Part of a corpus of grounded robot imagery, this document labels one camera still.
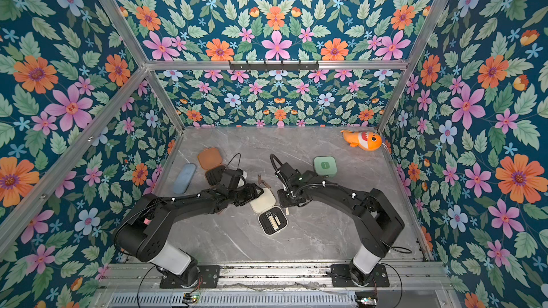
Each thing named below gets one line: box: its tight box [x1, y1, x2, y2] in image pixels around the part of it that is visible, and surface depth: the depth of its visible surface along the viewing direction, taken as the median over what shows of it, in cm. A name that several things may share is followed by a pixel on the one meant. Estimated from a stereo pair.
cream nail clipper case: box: [249, 187, 289, 236], surface depth 88 cm
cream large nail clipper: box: [265, 211, 279, 231], surface depth 88 cm
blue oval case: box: [172, 162, 197, 195], surface depth 100 cm
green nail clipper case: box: [313, 155, 339, 178], surface depth 104 cm
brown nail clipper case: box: [197, 146, 227, 187], surface depth 107 cm
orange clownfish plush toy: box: [340, 129, 383, 152], surface depth 107 cm
